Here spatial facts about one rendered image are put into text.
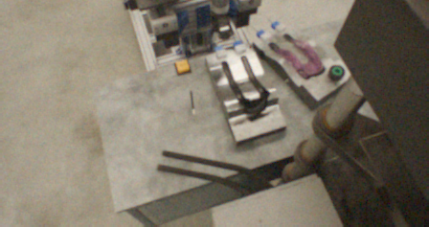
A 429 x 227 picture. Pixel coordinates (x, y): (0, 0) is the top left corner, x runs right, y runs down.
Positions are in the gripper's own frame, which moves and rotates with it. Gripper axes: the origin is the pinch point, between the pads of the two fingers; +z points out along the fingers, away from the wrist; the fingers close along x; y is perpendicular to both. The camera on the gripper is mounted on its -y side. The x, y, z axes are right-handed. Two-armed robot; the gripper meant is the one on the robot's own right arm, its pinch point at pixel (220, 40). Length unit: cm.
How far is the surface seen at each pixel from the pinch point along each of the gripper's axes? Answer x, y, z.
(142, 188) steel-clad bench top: 57, -54, 21
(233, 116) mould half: 5.8, -35.9, 12.8
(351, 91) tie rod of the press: -4, -76, -71
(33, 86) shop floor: 137, 82, 101
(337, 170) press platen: -11, -83, -28
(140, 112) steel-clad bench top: 49, -15, 21
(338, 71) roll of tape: -52, -31, 8
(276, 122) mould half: -13.4, -44.5, 14.8
